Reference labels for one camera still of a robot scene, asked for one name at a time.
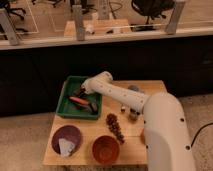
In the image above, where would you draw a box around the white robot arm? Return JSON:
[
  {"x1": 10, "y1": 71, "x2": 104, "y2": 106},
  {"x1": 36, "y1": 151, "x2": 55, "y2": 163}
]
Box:
[{"x1": 81, "y1": 71, "x2": 196, "y2": 171}]

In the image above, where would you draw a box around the green plastic tray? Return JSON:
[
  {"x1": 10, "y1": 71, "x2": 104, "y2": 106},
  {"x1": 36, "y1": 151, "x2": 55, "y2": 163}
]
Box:
[{"x1": 56, "y1": 76, "x2": 102, "y2": 120}]

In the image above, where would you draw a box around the dark grape bunch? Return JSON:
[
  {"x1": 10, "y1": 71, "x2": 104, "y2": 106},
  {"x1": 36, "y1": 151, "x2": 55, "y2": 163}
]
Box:
[{"x1": 106, "y1": 113, "x2": 125, "y2": 144}]

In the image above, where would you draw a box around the dark purple plate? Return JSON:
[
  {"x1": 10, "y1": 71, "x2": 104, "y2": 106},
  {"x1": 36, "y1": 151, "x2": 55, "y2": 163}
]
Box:
[{"x1": 51, "y1": 125, "x2": 82, "y2": 156}]

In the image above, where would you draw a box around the white crumpled tissue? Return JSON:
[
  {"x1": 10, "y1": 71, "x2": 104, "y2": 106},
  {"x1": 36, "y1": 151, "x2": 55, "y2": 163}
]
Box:
[{"x1": 59, "y1": 138, "x2": 75, "y2": 157}]

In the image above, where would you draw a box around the small glass jar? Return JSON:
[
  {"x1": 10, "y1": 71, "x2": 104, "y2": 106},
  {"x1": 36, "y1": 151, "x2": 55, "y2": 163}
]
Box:
[{"x1": 129, "y1": 109, "x2": 140, "y2": 121}]

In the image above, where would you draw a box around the wooden table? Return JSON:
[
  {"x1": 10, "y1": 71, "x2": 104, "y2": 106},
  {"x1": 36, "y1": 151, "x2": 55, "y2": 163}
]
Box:
[{"x1": 42, "y1": 79, "x2": 168, "y2": 167}]

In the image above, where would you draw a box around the brown wooden bowl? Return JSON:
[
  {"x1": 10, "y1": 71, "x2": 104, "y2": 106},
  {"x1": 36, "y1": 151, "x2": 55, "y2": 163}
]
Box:
[{"x1": 92, "y1": 135, "x2": 120, "y2": 165}]

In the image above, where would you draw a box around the light wooden board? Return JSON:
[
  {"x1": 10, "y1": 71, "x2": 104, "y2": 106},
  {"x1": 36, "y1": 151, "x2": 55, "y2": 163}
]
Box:
[{"x1": 64, "y1": 19, "x2": 131, "y2": 37}]

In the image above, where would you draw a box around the yellow apple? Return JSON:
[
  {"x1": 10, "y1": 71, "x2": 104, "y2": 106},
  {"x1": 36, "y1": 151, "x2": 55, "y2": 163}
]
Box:
[{"x1": 140, "y1": 129, "x2": 145, "y2": 144}]

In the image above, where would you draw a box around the black office chair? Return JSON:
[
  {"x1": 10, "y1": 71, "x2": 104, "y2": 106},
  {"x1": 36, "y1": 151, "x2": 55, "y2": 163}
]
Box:
[{"x1": 131, "y1": 0, "x2": 175, "y2": 25}]

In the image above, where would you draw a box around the grey metal post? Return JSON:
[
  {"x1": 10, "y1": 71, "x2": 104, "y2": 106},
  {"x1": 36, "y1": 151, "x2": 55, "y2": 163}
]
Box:
[
  {"x1": 0, "y1": 9, "x2": 19, "y2": 45},
  {"x1": 73, "y1": 5, "x2": 85, "y2": 41},
  {"x1": 165, "y1": 0, "x2": 186, "y2": 35}
]

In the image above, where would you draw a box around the grey metal post left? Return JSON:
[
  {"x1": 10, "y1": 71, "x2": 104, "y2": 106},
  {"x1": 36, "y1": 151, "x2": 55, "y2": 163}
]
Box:
[{"x1": 0, "y1": 9, "x2": 19, "y2": 45}]

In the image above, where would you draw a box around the grey metal post right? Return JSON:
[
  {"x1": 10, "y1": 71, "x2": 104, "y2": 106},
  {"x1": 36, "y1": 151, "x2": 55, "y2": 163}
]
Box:
[{"x1": 165, "y1": 0, "x2": 186, "y2": 35}]

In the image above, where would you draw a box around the black cable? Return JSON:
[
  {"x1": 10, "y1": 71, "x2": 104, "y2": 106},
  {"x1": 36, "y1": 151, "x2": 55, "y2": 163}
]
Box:
[{"x1": 190, "y1": 121, "x2": 213, "y2": 148}]

